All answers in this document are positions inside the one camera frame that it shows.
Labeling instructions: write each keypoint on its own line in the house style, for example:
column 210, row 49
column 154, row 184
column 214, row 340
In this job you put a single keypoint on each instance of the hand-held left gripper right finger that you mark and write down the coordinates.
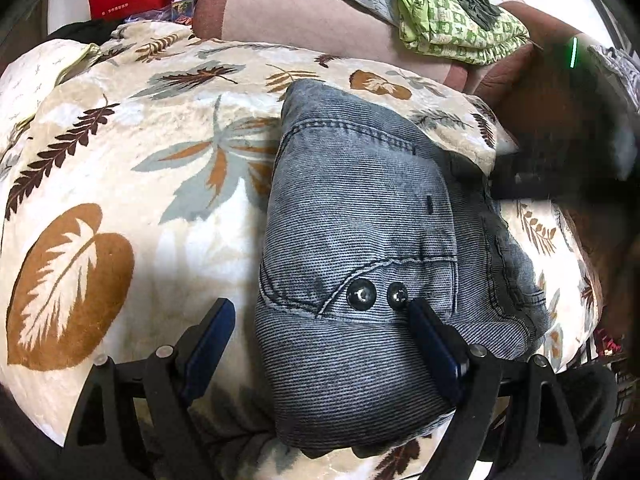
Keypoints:
column 435, row 345

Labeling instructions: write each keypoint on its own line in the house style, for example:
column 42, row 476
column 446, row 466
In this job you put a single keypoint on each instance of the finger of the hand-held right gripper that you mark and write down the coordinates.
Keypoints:
column 525, row 180

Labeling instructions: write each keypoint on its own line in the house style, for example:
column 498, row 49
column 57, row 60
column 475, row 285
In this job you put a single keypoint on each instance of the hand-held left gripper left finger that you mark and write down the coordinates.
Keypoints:
column 210, row 340

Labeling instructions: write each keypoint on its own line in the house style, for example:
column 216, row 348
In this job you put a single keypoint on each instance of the grey-blue denim pants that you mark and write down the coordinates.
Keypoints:
column 350, row 210

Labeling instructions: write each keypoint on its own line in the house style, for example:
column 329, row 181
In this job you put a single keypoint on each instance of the cream leaf-print blanket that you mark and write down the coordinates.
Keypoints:
column 150, row 220

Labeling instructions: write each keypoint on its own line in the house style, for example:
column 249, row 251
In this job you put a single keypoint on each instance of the green patterned cloth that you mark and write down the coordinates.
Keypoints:
column 450, row 20

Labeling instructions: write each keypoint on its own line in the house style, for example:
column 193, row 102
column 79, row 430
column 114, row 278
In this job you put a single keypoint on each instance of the pink and brown sofa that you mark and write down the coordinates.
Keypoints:
column 300, row 22

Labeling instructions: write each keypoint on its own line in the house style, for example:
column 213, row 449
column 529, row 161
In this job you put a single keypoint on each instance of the white pillow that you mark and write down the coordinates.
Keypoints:
column 35, row 80

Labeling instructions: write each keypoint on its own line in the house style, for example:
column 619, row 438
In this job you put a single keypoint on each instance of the colourful printed packaging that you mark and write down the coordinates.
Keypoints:
column 180, row 12

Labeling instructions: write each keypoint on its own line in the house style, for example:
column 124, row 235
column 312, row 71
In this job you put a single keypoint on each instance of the dark cloth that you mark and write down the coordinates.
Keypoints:
column 85, row 32

